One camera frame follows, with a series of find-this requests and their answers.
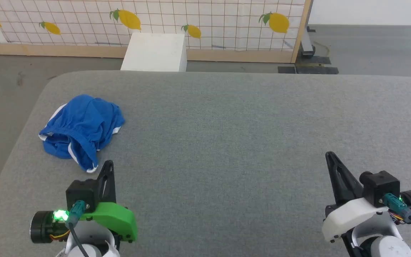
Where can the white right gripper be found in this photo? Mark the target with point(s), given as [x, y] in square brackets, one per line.
[348, 216]

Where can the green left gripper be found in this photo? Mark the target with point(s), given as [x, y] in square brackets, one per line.
[116, 217]

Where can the blue Lakers basketball shorts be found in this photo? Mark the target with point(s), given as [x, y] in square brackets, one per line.
[80, 121]

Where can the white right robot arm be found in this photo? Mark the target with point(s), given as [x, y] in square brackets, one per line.
[380, 246]

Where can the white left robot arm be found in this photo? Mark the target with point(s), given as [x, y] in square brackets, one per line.
[41, 226]

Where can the black floor mat strips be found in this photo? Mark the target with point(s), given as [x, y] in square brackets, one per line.
[316, 68]

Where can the white rectangular box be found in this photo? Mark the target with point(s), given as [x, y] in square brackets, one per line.
[155, 51]

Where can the black metal stand foot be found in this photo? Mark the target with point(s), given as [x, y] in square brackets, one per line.
[307, 44]

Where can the lemon print grid partition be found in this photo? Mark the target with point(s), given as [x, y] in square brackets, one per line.
[155, 18]

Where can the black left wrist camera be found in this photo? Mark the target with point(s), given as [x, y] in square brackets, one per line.
[80, 194]

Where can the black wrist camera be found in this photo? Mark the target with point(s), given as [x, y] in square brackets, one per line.
[380, 185]
[80, 194]

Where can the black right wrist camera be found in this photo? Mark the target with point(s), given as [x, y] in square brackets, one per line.
[380, 185]

